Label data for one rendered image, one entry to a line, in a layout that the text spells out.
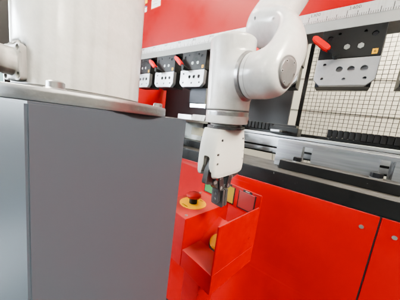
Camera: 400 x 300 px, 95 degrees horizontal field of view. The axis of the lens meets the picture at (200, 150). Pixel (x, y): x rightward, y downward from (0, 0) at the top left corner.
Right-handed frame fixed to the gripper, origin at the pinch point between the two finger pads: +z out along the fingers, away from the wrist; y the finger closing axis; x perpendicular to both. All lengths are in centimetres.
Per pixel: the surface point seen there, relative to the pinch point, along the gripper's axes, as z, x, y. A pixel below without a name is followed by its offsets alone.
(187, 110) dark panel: -17, -105, -78
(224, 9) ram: -60, -36, -37
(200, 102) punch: -22, -45, -36
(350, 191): -0.2, 19.2, -29.4
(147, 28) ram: -63, -88, -29
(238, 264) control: 16.6, 4.9, -3.4
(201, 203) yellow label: 6.6, -8.4, -3.2
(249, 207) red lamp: 5.2, 2.4, -9.8
